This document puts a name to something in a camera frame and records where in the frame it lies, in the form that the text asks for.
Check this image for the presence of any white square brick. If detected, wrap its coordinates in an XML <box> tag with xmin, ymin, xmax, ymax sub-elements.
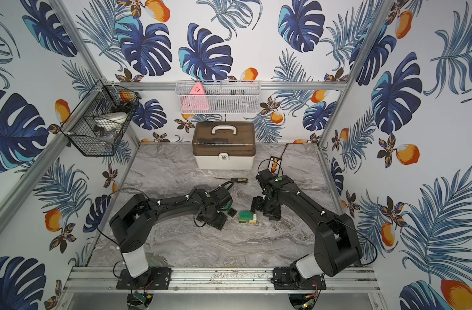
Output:
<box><xmin>248</xmin><ymin>214</ymin><xmax>257</xmax><ymax>225</ymax></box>

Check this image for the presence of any dark green long brick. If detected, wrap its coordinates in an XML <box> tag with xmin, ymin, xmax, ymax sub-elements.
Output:
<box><xmin>238</xmin><ymin>211</ymin><xmax>255</xmax><ymax>223</ymax></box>

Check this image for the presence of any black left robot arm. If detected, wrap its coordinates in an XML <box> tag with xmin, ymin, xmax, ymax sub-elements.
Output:
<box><xmin>109</xmin><ymin>180</ymin><xmax>235</xmax><ymax>291</ymax></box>

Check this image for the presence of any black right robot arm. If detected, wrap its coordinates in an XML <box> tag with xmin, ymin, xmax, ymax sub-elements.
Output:
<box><xmin>251</xmin><ymin>168</ymin><xmax>364</xmax><ymax>289</ymax></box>

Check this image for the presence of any black square brick centre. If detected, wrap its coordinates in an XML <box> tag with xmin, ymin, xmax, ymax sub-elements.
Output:
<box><xmin>228</xmin><ymin>208</ymin><xmax>237</xmax><ymax>217</ymax></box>

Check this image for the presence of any black card with arrows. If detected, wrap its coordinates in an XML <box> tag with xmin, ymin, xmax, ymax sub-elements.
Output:
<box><xmin>269</xmin><ymin>156</ymin><xmax>282</xmax><ymax>174</ymax></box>

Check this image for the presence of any brown lid storage box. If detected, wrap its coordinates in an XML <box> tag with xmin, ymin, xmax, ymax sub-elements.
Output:
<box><xmin>192</xmin><ymin>121</ymin><xmax>256</xmax><ymax>171</ymax></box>

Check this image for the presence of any pink triangle sign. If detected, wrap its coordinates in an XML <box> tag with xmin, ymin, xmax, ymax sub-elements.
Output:
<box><xmin>180</xmin><ymin>82</ymin><xmax>210</xmax><ymax>113</ymax></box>

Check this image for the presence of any white object in basket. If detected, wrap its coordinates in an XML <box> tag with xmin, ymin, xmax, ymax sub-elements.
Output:
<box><xmin>94</xmin><ymin>112</ymin><xmax>127</xmax><ymax>128</ymax></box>

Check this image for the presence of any black handle screwdriver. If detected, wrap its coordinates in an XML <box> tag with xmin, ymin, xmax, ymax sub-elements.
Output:
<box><xmin>215</xmin><ymin>177</ymin><xmax>248</xmax><ymax>183</ymax></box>

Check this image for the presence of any white wire shelf basket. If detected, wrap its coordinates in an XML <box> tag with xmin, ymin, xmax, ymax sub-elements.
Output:
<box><xmin>175</xmin><ymin>80</ymin><xmax>262</xmax><ymax>114</ymax></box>

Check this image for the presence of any black wire basket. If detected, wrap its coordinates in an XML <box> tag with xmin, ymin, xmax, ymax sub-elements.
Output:
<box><xmin>60</xmin><ymin>80</ymin><xmax>141</xmax><ymax>157</ymax></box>

